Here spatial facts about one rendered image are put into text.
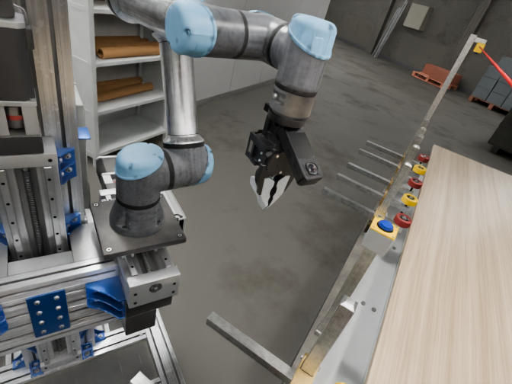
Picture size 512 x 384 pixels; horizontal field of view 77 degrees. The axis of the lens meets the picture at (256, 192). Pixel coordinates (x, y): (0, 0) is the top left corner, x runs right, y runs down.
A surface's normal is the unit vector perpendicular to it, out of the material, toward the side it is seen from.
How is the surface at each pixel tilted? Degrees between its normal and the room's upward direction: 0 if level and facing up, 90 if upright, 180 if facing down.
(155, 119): 90
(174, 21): 90
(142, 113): 90
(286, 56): 90
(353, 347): 0
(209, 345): 0
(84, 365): 0
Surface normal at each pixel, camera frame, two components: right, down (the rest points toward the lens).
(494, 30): -0.84, 0.12
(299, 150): 0.45, -0.42
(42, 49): 0.50, 0.58
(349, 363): 0.23, -0.80
